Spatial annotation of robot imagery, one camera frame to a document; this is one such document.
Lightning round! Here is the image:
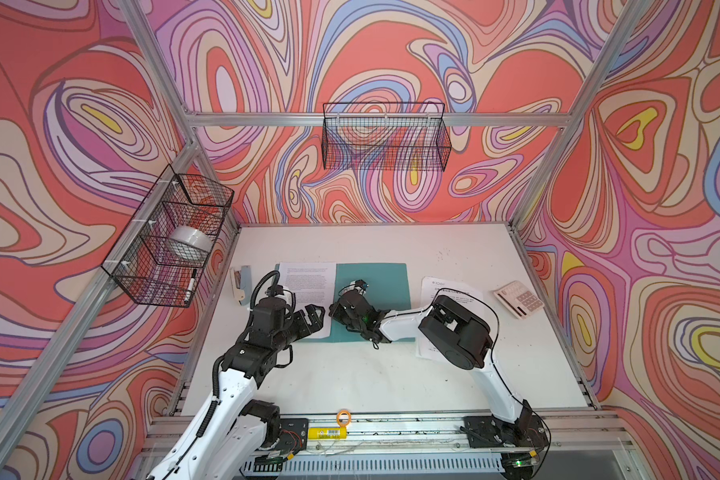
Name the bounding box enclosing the black wire basket back wall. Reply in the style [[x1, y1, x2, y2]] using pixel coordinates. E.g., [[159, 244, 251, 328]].
[[321, 100, 452, 172]]

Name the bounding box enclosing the teal folder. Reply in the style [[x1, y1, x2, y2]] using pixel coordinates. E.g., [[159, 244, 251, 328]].
[[275, 262, 418, 344]]

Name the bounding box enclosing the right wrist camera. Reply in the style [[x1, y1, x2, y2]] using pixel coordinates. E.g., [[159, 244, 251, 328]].
[[344, 279, 368, 295]]

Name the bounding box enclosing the white tape roll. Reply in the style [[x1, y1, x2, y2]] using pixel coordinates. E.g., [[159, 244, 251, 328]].
[[170, 225, 213, 252]]

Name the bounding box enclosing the printed paper sheet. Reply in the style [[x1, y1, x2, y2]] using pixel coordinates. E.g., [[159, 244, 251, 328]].
[[416, 277, 492, 364], [276, 262, 337, 341]]

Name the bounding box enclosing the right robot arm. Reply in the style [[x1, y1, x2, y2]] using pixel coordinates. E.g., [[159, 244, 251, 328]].
[[329, 286, 551, 450]]

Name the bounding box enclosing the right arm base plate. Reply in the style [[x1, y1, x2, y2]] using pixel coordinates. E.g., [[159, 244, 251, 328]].
[[460, 415, 550, 450]]

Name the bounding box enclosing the black wire basket left wall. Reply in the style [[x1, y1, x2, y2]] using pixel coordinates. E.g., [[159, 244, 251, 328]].
[[101, 166, 234, 308]]

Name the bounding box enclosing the white pink calculator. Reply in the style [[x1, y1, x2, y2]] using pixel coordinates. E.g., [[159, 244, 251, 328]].
[[493, 281, 544, 319]]

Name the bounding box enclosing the grey white stapler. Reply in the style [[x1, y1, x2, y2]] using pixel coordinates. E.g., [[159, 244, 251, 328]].
[[230, 265, 253, 306]]

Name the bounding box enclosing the yellow cylinder with label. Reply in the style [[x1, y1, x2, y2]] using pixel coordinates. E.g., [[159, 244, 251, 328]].
[[308, 426, 347, 440]]

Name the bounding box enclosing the black white marker pen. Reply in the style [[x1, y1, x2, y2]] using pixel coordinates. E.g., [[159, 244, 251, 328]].
[[183, 269, 197, 305]]

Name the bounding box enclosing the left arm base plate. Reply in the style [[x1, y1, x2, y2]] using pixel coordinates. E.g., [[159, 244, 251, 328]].
[[260, 417, 309, 456]]

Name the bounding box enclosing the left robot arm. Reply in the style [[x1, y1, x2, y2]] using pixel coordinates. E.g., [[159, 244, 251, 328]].
[[147, 288, 326, 479]]

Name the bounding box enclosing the black wire basket wall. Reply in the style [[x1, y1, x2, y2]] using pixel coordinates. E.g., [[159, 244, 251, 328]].
[[101, 166, 234, 308], [321, 100, 452, 172]]

